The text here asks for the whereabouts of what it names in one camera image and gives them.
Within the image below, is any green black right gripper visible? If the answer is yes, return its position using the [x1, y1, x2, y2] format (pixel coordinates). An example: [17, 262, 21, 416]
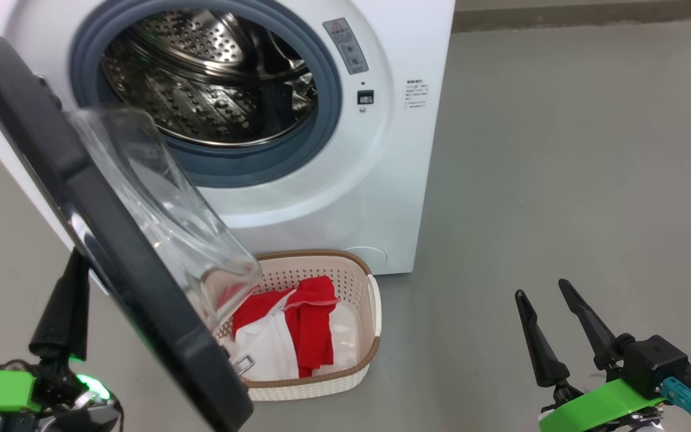
[514, 278, 668, 432]

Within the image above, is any dark round glass washer door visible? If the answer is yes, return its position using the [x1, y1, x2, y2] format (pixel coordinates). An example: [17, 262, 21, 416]
[0, 33, 263, 432]

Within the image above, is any red and white garment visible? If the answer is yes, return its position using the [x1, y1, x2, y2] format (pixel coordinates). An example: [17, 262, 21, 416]
[220, 275, 341, 382]

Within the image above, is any cream perforated laundry basket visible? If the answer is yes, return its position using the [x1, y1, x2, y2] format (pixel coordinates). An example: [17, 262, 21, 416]
[214, 250, 383, 402]

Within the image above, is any white front-loading washing machine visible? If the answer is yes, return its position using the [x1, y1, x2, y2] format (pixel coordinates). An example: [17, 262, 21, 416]
[0, 0, 456, 276]

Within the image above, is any grey rubber door gasket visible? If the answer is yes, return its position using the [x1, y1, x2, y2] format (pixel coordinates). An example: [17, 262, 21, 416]
[70, 0, 344, 188]

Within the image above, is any steel perforated washer drum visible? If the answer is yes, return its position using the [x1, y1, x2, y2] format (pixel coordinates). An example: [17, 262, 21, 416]
[101, 9, 320, 148]

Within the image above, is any grey warning sticker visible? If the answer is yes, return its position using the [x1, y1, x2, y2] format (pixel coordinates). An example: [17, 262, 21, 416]
[322, 17, 369, 76]

